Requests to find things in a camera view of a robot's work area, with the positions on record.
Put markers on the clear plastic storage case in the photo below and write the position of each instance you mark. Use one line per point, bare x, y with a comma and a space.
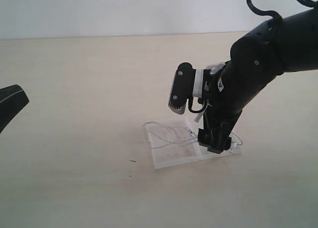
173, 141

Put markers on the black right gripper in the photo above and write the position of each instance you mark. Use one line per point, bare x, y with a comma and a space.
224, 91

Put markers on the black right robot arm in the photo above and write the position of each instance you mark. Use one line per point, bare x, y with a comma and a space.
257, 58

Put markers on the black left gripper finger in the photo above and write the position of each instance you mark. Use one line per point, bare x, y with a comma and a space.
12, 100

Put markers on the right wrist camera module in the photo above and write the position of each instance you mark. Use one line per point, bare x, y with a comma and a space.
189, 83

